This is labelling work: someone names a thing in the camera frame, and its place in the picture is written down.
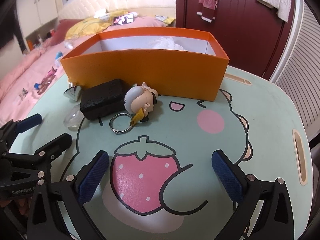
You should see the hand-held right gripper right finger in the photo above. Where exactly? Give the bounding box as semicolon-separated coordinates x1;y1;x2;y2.
211;149;295;240

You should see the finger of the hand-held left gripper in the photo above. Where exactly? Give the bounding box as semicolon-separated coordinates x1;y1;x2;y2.
0;114;42;153
35;133;73;167

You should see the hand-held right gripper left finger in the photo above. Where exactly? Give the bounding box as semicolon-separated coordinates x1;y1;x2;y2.
26;150;110;240

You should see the silver foil cone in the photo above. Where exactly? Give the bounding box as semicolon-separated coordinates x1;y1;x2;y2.
64;82;83;102

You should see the dark red black case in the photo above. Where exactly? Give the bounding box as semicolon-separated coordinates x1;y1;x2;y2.
80;79;128;120

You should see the cartoon figure keychain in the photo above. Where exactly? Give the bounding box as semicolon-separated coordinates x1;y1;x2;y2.
109;82;159;135

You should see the orange cardboard box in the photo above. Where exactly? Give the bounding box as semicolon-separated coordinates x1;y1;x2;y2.
60;27;230;102

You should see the mint green cartoon desktop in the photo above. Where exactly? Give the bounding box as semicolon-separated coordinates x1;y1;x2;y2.
9;65;314;240

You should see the brown snowflake packet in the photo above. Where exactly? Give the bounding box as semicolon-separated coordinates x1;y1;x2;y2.
36;84;50;95
41;75;57;85

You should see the pink blanket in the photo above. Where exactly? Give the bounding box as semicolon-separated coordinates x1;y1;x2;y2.
0;16;170;127

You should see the dark red pillow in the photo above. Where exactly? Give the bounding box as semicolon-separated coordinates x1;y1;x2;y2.
51;19;84;47

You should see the yellow pillow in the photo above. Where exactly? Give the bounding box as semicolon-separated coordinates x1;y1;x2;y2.
65;10;128;40

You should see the cream louvered closet door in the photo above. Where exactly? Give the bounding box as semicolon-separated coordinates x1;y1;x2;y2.
270;2;320;140

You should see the white tissue paper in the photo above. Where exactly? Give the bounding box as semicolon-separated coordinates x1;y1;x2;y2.
147;36;192;52

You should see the dark red wooden door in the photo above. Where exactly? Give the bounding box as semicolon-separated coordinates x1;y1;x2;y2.
175;0;295;80

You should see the yellow printed cloth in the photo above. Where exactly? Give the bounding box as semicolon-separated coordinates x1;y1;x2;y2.
155;15;175;25

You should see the red pink striped scarf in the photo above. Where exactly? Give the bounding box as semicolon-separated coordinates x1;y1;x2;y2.
196;0;220;23

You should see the white wall cabinet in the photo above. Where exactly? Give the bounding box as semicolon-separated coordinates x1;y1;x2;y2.
16;0;62;50

